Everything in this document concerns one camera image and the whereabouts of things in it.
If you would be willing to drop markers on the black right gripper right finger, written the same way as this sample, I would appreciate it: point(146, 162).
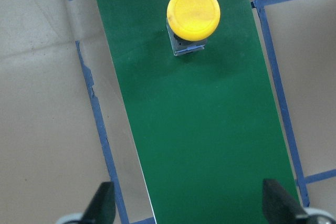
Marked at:
point(279, 206)

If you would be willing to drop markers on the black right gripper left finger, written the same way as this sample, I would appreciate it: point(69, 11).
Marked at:
point(102, 206)

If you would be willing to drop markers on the yellow push button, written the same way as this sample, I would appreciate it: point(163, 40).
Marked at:
point(190, 23)

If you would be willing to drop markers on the green conveyor belt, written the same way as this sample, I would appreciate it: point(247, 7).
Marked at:
point(205, 124)

